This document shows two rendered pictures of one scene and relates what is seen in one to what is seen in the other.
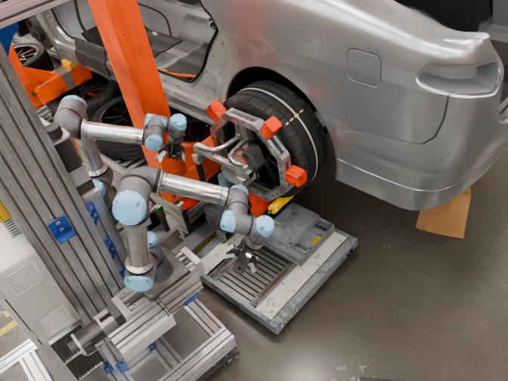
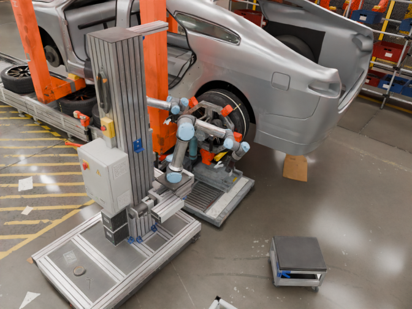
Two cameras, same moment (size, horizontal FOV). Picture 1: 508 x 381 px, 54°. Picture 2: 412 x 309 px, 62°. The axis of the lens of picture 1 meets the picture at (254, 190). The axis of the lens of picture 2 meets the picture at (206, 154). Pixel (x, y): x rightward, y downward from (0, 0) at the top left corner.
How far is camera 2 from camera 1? 119 cm
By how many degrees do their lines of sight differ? 15
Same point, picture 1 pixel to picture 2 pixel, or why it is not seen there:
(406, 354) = (287, 233)
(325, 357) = (246, 236)
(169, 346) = (165, 229)
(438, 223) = (293, 175)
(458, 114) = (323, 105)
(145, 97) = (160, 89)
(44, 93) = (57, 92)
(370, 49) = (285, 72)
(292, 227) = (222, 171)
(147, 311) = (169, 198)
